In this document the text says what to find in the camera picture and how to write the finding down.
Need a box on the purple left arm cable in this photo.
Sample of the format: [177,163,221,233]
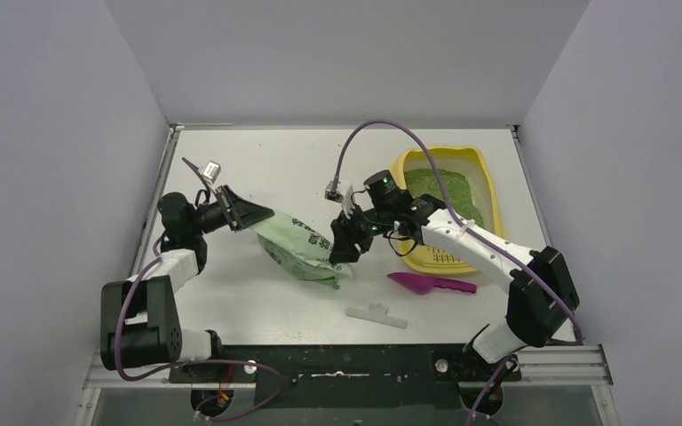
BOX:
[112,156,289,423]

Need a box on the yellow litter box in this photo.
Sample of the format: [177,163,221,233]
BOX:
[389,146,505,275]

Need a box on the magenta plastic scoop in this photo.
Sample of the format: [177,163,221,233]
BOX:
[387,272,478,296]

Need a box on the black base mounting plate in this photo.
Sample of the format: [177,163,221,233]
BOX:
[169,343,496,409]

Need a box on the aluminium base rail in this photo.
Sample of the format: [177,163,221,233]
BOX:
[85,344,620,425]

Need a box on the green cat litter bag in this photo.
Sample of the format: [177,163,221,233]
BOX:
[250,211,355,289]

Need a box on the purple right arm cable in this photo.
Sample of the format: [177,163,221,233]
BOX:
[324,120,584,426]

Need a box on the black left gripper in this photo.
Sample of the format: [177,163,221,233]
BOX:
[188,185,274,237]

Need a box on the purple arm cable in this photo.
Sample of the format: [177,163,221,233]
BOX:
[324,120,584,426]
[112,156,289,423]

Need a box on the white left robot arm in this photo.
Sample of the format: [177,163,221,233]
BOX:
[100,185,274,381]

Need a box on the white bag sealing clip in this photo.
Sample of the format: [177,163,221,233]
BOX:
[345,303,408,329]

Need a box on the green litter in box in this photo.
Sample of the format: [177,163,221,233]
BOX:
[404,168,484,226]

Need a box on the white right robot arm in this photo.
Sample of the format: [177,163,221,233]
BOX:
[324,170,579,379]

